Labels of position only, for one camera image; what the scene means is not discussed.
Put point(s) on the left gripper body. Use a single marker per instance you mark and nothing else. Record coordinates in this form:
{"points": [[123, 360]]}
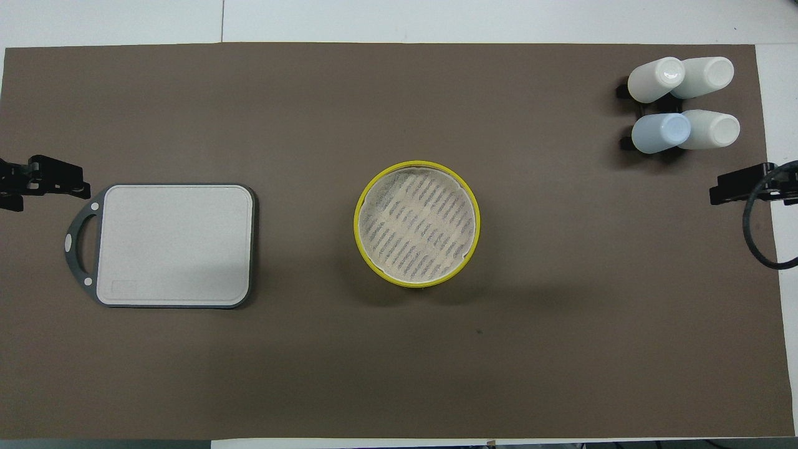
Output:
{"points": [[11, 184]]}

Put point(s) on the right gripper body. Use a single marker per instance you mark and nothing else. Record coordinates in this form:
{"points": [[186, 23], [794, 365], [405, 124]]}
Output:
{"points": [[779, 184]]}

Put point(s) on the yellow bamboo steamer lid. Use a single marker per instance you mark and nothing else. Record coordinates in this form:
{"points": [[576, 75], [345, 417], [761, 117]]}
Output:
{"points": [[416, 224]]}

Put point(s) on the white plastic cup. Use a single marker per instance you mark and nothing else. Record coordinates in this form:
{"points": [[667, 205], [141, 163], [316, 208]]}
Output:
{"points": [[651, 81], [707, 76], [711, 130]]}

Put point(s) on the light blue plastic cup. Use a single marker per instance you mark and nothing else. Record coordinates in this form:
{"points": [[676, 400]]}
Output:
{"points": [[658, 133]]}

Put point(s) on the grey cutting board dark rim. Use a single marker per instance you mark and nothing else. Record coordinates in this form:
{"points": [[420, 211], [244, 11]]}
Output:
{"points": [[174, 249]]}

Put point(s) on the black cup rack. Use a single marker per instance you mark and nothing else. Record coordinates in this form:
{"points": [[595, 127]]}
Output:
{"points": [[623, 91]]}

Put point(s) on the brown table mat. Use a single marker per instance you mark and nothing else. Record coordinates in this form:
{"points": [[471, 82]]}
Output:
{"points": [[399, 362]]}

